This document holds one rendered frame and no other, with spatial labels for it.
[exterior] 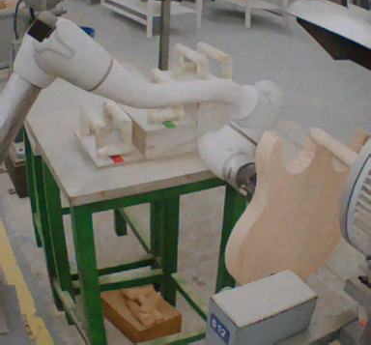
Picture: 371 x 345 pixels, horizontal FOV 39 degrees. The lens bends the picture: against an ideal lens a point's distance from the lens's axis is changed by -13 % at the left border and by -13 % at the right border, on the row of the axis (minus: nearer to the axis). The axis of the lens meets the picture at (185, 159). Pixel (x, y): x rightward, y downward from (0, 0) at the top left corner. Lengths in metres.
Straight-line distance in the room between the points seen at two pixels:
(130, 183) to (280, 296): 0.79
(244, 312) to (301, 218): 0.49
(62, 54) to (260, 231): 0.57
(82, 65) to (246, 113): 0.49
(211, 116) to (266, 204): 0.59
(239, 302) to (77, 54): 0.63
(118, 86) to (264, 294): 0.62
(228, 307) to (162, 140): 0.92
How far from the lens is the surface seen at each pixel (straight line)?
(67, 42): 1.21
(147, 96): 1.35
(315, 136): 1.13
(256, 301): 0.89
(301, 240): 1.35
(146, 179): 1.61
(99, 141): 1.67
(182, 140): 1.73
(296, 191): 1.25
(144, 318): 2.22
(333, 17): 1.02
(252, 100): 1.50
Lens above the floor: 1.69
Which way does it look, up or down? 26 degrees down
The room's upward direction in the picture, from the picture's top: 2 degrees clockwise
